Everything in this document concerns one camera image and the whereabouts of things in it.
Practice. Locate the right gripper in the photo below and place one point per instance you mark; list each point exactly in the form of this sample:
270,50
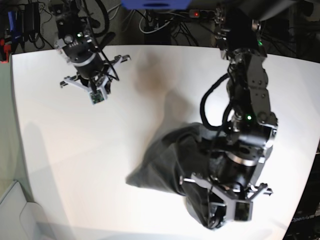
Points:
95,74

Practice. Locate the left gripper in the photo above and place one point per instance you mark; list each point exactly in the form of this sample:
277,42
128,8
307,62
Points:
224,211

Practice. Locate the grey t-shirt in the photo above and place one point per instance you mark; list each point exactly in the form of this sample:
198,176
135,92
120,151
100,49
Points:
170,160

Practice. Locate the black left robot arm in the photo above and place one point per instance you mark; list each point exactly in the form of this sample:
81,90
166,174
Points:
239,101

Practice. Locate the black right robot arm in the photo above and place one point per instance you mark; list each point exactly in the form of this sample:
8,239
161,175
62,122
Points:
81,47

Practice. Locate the blue box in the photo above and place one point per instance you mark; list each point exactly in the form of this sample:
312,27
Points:
155,4

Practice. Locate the red clamp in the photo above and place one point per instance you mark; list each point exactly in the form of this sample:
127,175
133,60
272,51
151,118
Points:
5,50

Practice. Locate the black power adapter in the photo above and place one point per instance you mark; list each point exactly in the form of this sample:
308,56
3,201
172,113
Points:
31,21

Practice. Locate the blue tool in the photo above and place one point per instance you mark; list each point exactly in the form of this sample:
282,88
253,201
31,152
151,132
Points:
14,31

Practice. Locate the black power strip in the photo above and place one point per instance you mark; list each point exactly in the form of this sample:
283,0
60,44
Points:
201,14

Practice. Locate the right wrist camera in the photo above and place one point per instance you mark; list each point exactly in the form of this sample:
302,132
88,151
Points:
96,97

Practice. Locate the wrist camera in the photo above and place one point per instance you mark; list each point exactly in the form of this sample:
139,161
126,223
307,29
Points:
96,97
243,211

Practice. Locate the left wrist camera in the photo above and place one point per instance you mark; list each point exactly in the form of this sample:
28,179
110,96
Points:
243,211

